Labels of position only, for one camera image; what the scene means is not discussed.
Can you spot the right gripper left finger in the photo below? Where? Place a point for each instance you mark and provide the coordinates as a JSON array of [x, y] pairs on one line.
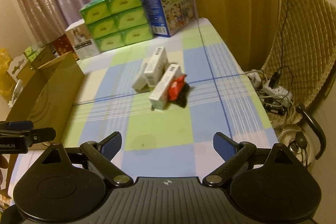
[[101, 154]]

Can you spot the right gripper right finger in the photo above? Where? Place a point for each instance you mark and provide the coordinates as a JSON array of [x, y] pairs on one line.
[[234, 154]]

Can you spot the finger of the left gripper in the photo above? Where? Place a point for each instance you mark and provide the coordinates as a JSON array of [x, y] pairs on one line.
[[16, 126], [33, 136]]

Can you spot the yellow plastic bag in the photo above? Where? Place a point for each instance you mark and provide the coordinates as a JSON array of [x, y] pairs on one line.
[[7, 83]]

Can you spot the brown cardboard box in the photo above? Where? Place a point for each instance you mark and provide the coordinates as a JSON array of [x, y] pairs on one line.
[[47, 98]]

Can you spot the white power strip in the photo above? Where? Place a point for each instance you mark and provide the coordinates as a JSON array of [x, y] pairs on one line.
[[261, 84]]

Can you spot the long white medicine box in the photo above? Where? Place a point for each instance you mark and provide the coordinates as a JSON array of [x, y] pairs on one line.
[[159, 96]]

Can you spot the checkered tablecloth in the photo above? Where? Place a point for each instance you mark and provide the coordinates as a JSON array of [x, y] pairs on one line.
[[176, 141]]

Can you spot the red snack packet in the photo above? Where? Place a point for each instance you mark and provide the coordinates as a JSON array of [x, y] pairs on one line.
[[176, 87]]

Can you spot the dark red gift box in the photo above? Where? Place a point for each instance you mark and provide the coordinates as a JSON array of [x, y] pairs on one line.
[[62, 46]]

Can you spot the upper white medicine box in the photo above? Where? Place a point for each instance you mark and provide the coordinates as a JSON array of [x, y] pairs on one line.
[[156, 67]]

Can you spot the white photo product box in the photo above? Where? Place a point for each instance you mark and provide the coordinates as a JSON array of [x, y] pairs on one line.
[[82, 40]]

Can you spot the green tissue pack stack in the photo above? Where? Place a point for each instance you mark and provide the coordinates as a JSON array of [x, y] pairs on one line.
[[116, 23]]

